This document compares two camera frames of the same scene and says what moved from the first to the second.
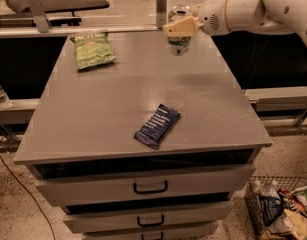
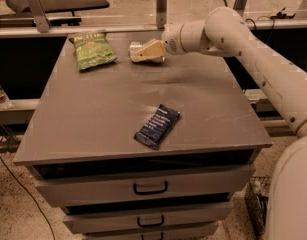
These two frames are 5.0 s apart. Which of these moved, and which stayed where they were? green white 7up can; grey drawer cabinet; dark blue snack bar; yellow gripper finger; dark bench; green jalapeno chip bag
Moved: green white 7up can; yellow gripper finger
Stayed: dark bench; dark blue snack bar; green jalapeno chip bag; grey drawer cabinet
